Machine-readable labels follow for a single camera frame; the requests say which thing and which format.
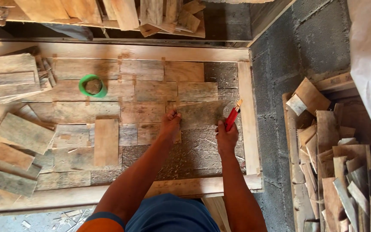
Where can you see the person's left hand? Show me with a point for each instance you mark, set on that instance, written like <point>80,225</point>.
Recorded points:
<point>169,127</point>

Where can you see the person's right hand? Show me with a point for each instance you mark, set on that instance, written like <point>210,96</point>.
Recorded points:
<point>226,140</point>

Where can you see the person's left fingers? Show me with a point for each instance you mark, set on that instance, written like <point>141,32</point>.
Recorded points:
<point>173,115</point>

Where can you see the person's right fingers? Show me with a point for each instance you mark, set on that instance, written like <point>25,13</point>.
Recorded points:
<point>221,127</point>

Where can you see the red utility knife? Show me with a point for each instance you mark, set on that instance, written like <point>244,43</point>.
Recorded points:
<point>232,116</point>

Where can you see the grey weathered wood veneer piece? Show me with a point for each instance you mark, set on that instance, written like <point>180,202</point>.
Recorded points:
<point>201,115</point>

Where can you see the mosaic of laid wood pieces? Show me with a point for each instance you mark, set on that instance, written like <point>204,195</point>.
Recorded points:
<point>140,90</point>

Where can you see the loose light brown wood plank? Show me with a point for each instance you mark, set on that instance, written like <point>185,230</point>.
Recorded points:
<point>106,141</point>

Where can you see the green tape roll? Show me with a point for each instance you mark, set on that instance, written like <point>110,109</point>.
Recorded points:
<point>92,93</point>

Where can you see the person's blue shorts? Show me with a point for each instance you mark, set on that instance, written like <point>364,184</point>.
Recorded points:
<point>172,214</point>

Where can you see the pile of wood offcuts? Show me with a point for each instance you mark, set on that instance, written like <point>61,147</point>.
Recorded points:
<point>124,13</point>

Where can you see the crate of wood scraps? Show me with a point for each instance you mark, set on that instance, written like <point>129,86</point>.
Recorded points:
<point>333,161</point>

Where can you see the wooden beam edge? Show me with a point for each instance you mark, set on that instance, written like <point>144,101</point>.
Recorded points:
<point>269,16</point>

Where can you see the person's orange shirt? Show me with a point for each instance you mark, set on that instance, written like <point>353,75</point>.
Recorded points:
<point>103,225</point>

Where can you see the scattered wood chips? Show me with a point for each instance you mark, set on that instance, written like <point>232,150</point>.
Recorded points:
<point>66,219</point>

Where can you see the loose heap of wood boards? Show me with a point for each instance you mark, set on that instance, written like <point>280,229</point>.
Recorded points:
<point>21,132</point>

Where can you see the neat stack of wood slats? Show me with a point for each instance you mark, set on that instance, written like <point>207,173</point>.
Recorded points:
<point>8,77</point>

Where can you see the large wooden frame panel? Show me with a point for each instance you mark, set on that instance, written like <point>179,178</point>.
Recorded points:
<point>140,51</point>

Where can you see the pale wood plank under frame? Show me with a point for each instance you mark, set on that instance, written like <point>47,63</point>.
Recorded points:
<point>217,212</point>

